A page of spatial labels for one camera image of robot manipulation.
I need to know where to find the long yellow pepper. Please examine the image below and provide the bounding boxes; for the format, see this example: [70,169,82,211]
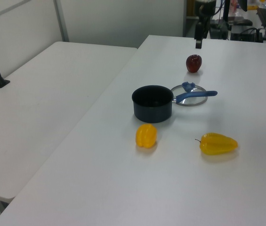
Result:
[195,132,239,156]

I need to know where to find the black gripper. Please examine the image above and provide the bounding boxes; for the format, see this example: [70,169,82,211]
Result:
[194,0,217,49]

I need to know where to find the dark red apple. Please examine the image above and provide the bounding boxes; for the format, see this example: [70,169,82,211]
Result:
[185,54,203,73]

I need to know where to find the black electronics box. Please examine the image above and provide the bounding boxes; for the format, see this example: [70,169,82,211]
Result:
[230,25,263,43]

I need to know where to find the glass lid with blue knob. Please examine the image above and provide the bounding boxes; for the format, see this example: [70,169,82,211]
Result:
[170,81,208,107]

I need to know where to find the flat black pad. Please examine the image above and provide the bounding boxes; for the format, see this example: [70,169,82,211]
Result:
[229,18,253,26]

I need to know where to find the dark blue saucepan blue handle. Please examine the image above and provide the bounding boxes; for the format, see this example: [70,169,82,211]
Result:
[131,85,218,124]

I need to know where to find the black pole stand with base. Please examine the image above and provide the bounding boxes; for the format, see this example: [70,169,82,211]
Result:
[208,0,231,40]

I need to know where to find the wooden brown panel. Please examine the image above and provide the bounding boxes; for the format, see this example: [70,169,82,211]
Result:
[186,0,196,17]

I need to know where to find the short yellow bell pepper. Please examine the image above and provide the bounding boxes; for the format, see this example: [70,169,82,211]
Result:
[136,124,158,149]

